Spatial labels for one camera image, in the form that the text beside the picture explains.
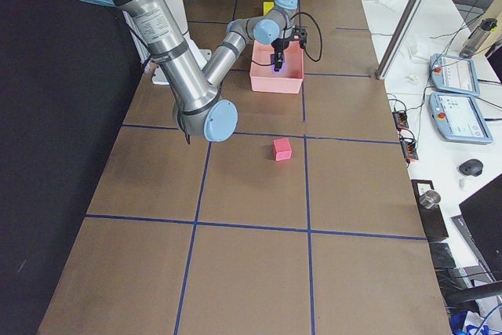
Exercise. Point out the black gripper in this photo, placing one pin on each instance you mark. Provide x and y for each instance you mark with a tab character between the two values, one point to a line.
278	45

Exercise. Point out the purple foam block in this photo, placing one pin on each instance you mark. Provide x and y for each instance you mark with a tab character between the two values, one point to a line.
278	69

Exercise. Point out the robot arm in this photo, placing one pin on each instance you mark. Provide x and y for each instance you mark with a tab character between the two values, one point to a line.
200	110

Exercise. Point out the yellow foam block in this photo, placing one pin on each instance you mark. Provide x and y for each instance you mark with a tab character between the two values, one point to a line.
267	7

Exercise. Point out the red foam block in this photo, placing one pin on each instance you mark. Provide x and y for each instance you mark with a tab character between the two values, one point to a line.
282	149

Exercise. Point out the far teach pendant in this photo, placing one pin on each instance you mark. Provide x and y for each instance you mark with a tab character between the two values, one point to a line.
454	74

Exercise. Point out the teach pendant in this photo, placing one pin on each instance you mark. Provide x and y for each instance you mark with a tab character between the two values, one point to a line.
454	74
458	118

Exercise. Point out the near teach pendant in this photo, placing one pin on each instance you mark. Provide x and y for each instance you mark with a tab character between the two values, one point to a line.
458	118

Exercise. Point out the grey water bottle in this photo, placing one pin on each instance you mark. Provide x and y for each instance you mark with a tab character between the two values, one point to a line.
477	37

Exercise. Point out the metal cup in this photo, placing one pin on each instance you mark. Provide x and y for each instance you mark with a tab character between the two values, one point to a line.
429	199

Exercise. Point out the black computer mouse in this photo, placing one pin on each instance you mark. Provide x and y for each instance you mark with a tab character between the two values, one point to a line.
471	168

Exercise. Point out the black monitor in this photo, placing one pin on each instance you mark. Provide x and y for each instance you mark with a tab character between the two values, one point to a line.
482	215

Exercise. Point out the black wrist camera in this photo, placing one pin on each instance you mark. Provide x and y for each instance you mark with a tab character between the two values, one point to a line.
300	34

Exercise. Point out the aluminium frame post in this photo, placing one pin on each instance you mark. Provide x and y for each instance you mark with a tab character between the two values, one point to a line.
398	37

